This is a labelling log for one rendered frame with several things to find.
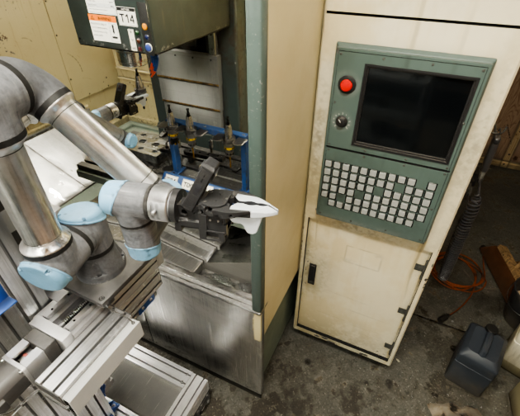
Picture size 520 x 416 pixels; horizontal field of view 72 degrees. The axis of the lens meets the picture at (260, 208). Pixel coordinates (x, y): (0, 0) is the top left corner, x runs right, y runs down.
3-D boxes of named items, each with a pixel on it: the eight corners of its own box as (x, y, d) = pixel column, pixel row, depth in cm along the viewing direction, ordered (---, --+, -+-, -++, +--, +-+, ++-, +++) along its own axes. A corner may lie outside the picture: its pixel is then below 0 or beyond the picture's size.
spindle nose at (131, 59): (155, 59, 190) (151, 35, 183) (142, 68, 178) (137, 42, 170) (127, 58, 193) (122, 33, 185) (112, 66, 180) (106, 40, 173)
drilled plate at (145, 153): (158, 163, 206) (156, 156, 203) (119, 153, 215) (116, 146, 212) (181, 146, 222) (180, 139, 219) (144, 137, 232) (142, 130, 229)
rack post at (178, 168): (177, 177, 202) (168, 128, 184) (168, 174, 204) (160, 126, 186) (186, 168, 210) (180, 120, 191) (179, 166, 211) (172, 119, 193)
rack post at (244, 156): (246, 196, 188) (244, 145, 169) (237, 193, 189) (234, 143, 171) (254, 186, 195) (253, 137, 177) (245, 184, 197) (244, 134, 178)
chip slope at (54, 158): (71, 220, 216) (56, 184, 200) (-3, 192, 238) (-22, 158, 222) (163, 153, 279) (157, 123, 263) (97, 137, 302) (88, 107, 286)
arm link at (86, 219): (120, 232, 111) (110, 197, 103) (97, 263, 101) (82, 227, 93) (86, 227, 113) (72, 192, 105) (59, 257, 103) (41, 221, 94)
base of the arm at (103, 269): (101, 290, 106) (92, 267, 100) (65, 274, 111) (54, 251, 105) (136, 257, 116) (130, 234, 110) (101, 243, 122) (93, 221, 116)
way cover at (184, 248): (200, 287, 175) (196, 264, 166) (67, 234, 206) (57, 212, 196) (229, 248, 197) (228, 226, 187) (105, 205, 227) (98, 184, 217)
